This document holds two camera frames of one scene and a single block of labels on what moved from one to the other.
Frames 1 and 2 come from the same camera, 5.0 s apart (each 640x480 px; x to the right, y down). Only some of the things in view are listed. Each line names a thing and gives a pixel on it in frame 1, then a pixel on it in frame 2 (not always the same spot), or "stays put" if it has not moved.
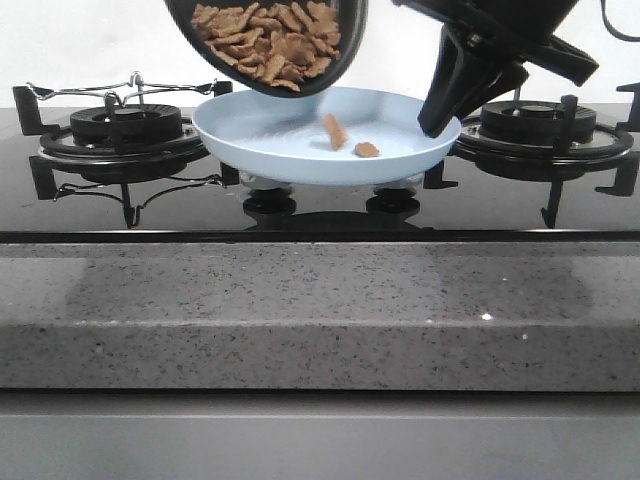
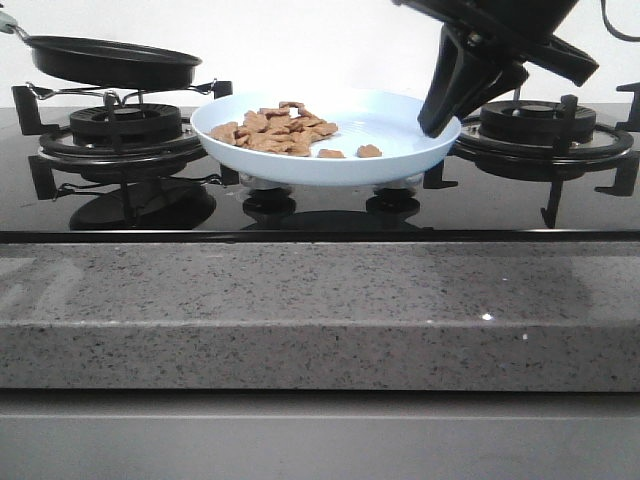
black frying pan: [351, 15] to [106, 64]
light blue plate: [350, 135] stays put
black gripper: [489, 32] stays put
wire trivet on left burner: [136, 83] stays put
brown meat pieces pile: [283, 44] to [287, 129]
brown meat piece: [366, 149] stays put
